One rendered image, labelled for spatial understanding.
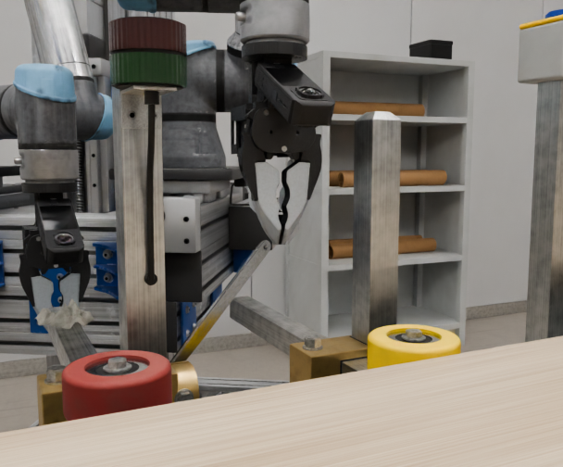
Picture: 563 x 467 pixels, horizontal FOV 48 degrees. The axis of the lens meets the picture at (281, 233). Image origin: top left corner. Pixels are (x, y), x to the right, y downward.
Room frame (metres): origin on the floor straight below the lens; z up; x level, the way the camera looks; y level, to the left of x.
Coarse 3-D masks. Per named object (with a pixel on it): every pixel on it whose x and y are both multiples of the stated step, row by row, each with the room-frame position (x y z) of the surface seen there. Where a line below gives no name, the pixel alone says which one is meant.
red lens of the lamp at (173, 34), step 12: (108, 24) 0.50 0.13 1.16; (120, 24) 0.49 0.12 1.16; (132, 24) 0.49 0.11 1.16; (144, 24) 0.49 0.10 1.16; (156, 24) 0.49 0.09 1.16; (168, 24) 0.49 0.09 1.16; (180, 24) 0.50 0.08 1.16; (120, 36) 0.49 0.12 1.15; (132, 36) 0.49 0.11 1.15; (144, 36) 0.49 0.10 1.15; (156, 36) 0.49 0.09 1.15; (168, 36) 0.49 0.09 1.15; (180, 36) 0.50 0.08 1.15; (120, 48) 0.49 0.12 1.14; (156, 48) 0.49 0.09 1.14; (168, 48) 0.49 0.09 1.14; (180, 48) 0.50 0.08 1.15
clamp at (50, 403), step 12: (180, 372) 0.56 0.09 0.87; (192, 372) 0.56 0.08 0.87; (180, 384) 0.55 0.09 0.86; (192, 384) 0.56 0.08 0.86; (48, 396) 0.50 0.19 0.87; (60, 396) 0.50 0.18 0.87; (180, 396) 0.54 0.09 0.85; (192, 396) 0.55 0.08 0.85; (48, 408) 0.50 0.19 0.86; (60, 408) 0.50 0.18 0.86; (48, 420) 0.50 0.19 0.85; (60, 420) 0.50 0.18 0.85
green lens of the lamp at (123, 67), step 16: (112, 64) 0.50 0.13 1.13; (128, 64) 0.49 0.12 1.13; (144, 64) 0.49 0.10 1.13; (160, 64) 0.49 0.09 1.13; (176, 64) 0.50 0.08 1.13; (112, 80) 0.50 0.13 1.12; (128, 80) 0.49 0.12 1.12; (144, 80) 0.49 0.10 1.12; (160, 80) 0.49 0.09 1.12; (176, 80) 0.50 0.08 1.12
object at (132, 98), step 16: (144, 48) 0.49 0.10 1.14; (128, 96) 0.54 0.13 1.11; (144, 96) 0.51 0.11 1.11; (160, 96) 0.55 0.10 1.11; (128, 112) 0.53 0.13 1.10; (144, 112) 0.54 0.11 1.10; (160, 112) 0.55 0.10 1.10; (128, 128) 0.54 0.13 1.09; (144, 128) 0.54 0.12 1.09; (160, 128) 0.55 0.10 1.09
